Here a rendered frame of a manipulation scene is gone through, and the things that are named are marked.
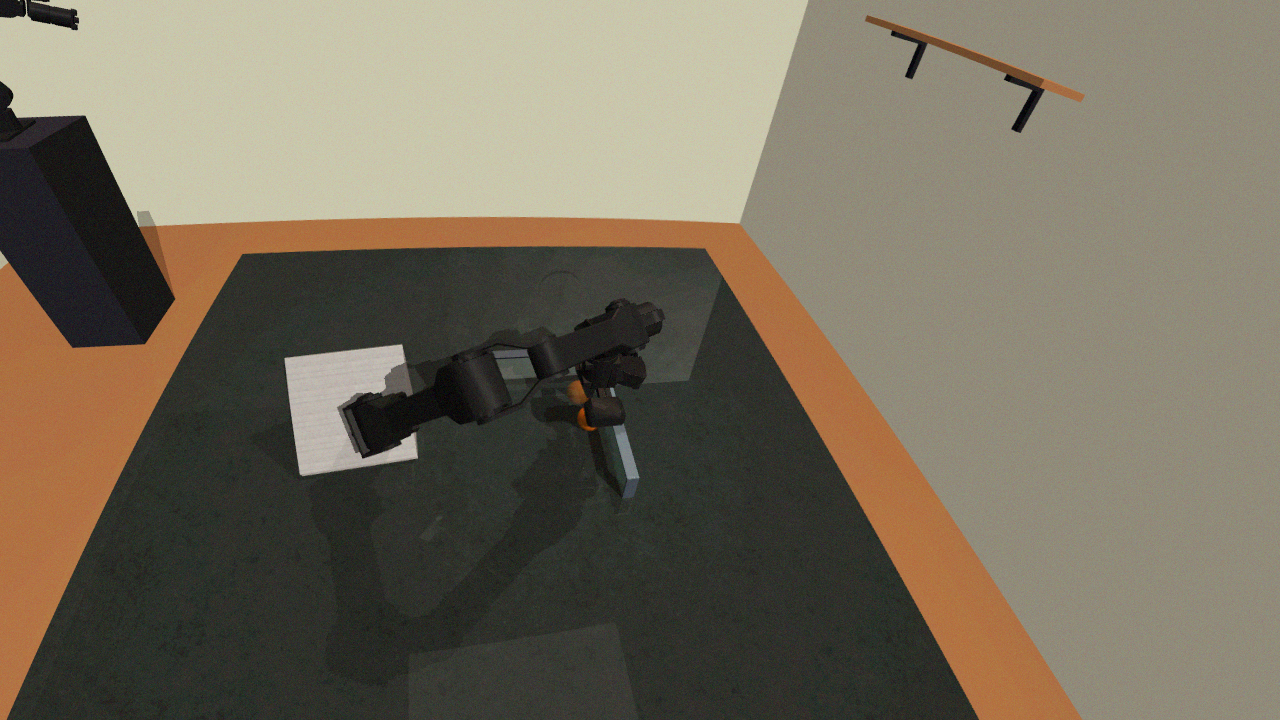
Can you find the clear l-shaped low wall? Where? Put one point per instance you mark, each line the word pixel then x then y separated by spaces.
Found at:
pixel 517 368

